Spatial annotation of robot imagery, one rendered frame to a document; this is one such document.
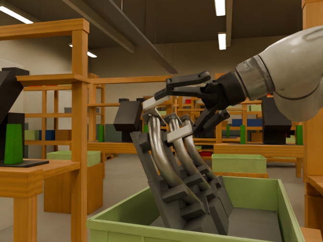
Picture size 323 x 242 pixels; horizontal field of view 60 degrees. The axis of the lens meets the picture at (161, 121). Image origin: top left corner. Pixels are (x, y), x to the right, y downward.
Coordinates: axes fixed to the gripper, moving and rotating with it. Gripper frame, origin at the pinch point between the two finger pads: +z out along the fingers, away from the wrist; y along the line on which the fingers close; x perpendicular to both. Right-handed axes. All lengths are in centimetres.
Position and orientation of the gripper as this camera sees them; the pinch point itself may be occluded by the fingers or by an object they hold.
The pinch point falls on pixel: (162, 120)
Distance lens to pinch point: 68.7
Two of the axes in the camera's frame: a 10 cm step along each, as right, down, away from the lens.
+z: -8.8, 4.0, 2.6
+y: -4.8, -6.6, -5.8
